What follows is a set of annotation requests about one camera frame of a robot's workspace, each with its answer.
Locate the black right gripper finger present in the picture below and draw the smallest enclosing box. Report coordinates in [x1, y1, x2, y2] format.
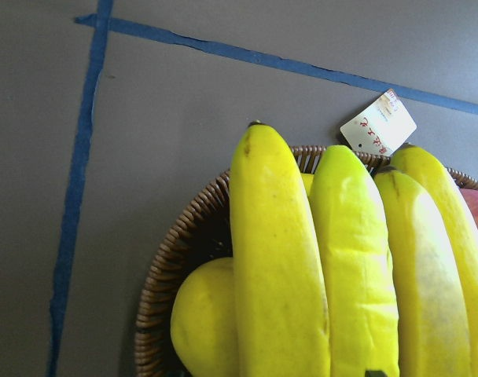
[365, 370, 386, 377]

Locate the yellow banana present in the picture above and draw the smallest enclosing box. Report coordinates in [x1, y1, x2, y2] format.
[391, 145, 478, 376]
[230, 124, 330, 376]
[374, 167, 472, 376]
[309, 145, 399, 376]

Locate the brown wicker basket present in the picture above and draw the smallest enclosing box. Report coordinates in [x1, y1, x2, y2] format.
[134, 145, 478, 377]

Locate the yellow lemon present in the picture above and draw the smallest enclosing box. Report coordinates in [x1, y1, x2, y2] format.
[170, 257, 239, 376]

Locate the white paper price tag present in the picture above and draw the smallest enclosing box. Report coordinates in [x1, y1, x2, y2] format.
[340, 89, 417, 157]

